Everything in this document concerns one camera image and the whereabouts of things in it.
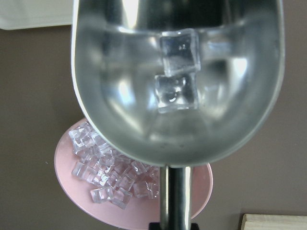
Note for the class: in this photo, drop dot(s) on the scooped ice cube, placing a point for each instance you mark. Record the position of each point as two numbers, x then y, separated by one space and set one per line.
177 92
180 51

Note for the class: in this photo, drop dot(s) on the metal ice scoop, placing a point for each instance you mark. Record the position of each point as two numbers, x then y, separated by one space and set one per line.
116 54

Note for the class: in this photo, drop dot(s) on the clear ice cubes pile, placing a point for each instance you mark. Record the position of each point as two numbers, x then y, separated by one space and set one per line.
116 177

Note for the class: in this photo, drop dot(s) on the pink bowl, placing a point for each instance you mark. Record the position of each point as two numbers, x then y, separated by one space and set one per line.
139 211

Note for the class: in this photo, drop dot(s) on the bamboo cutting board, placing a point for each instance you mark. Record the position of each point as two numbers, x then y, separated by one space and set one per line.
273 222

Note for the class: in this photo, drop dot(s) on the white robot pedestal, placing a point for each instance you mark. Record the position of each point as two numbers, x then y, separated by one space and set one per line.
23 14

